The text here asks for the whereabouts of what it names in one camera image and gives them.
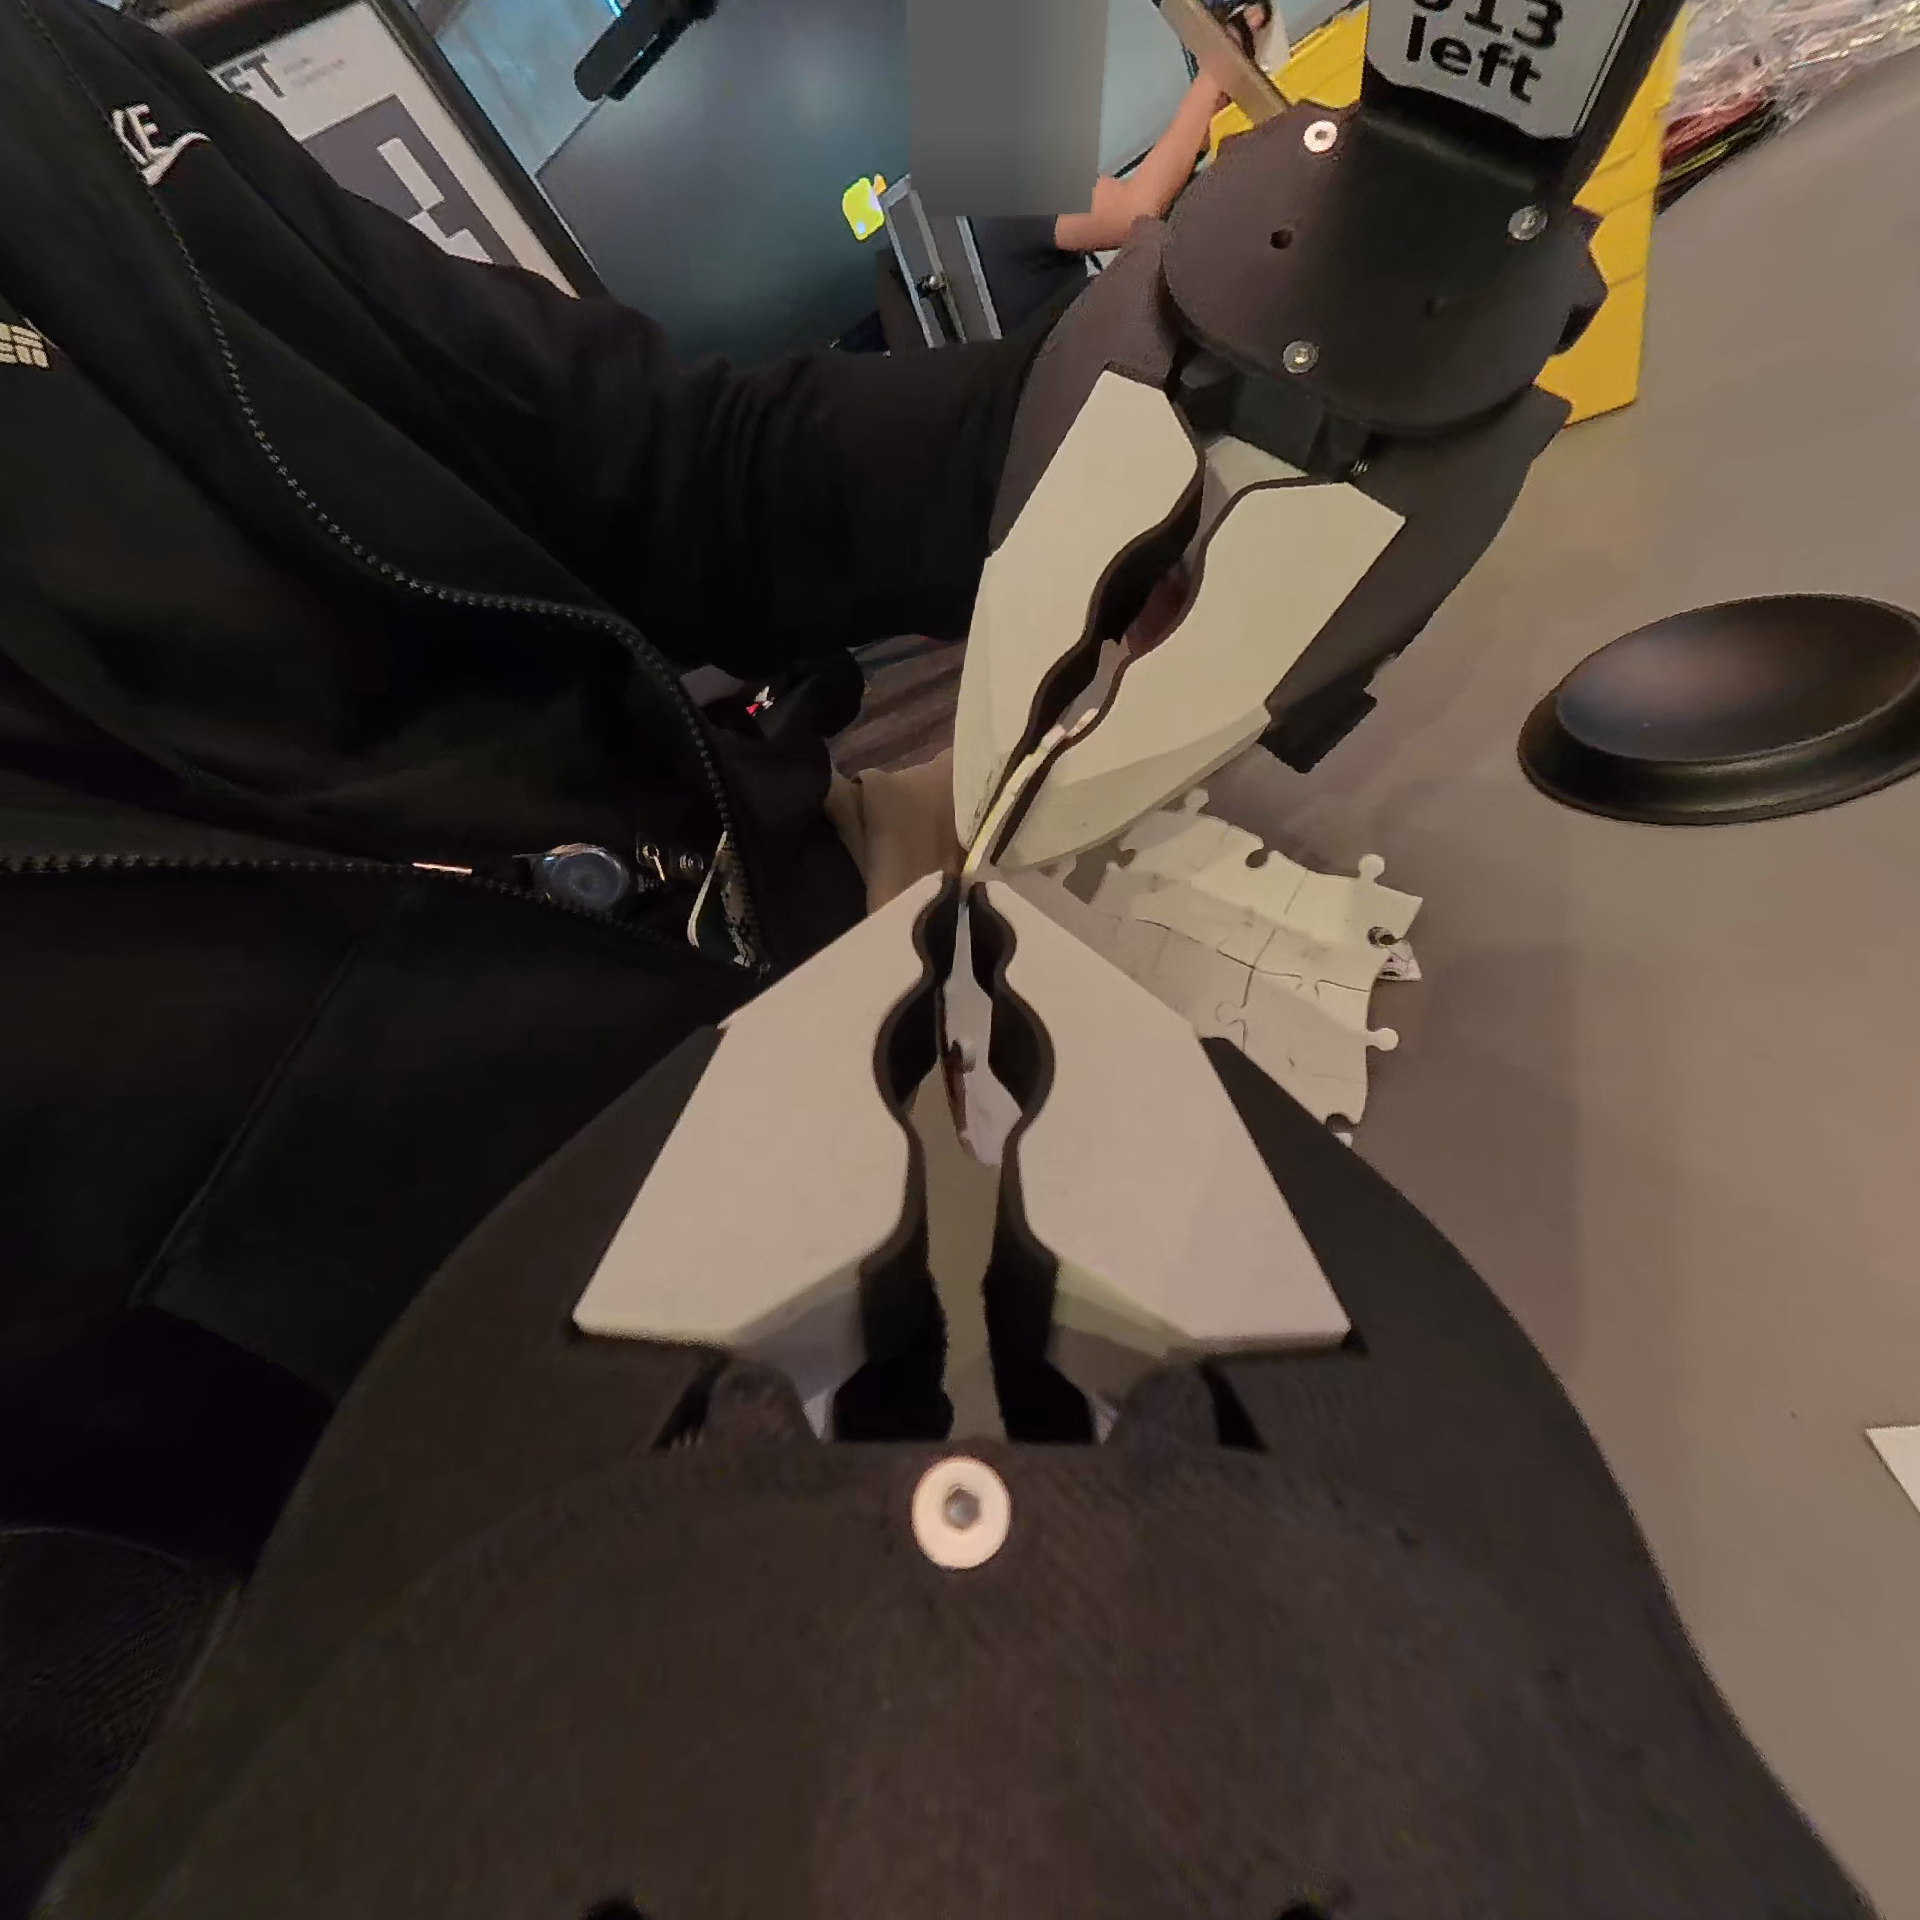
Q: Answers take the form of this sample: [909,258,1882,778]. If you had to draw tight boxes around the clear plastic bags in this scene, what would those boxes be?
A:
[1650,0,1920,195]

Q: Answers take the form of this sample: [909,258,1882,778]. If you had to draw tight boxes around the person's left forearm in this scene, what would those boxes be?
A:
[494,286,1051,680]

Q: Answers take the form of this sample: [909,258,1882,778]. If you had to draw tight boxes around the person's beige trouser leg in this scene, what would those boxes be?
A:
[821,762,964,920]

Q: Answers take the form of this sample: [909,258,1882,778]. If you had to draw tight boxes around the metal badge reel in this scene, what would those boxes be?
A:
[513,841,710,920]

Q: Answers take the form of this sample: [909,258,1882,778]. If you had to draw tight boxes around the joined white puzzle sheet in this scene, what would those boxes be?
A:
[1061,788,1427,1144]

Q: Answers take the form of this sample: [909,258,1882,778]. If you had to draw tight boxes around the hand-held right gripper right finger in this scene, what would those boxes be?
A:
[966,880,1352,1430]

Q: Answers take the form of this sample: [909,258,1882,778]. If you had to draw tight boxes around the yellow plastic box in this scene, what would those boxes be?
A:
[1206,0,1693,426]

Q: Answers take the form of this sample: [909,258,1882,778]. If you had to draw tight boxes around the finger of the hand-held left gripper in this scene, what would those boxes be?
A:
[1002,477,1405,873]
[950,370,1205,867]

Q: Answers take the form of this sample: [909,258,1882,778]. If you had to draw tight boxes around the black bar handle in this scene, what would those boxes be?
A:
[572,0,716,103]

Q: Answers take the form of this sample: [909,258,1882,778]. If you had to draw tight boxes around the badge card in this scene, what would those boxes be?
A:
[685,829,769,975]

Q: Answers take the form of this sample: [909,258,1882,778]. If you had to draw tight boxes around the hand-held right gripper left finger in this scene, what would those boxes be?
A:
[572,875,962,1430]

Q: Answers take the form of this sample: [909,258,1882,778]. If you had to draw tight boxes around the black and white sign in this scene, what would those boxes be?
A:
[210,0,582,298]

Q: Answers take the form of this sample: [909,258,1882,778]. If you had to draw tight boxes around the person's black jacket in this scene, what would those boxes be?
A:
[0,0,872,1906]

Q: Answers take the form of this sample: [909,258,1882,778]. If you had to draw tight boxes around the black round desk cap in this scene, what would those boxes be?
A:
[1518,595,1920,825]

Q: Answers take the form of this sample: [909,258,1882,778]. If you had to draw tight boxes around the grey metal frame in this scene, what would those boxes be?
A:
[876,175,1002,351]

